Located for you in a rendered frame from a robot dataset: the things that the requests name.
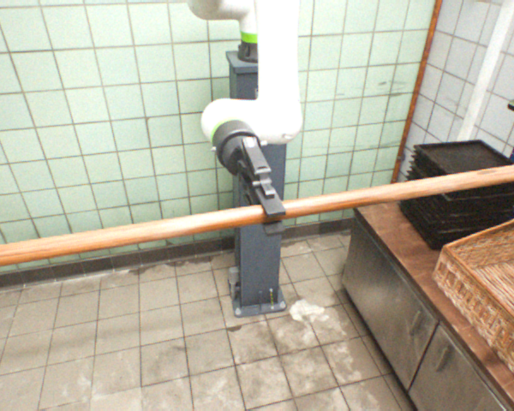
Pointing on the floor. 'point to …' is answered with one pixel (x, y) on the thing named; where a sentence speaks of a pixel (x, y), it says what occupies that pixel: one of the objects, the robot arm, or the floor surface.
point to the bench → (421, 319)
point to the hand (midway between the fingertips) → (270, 211)
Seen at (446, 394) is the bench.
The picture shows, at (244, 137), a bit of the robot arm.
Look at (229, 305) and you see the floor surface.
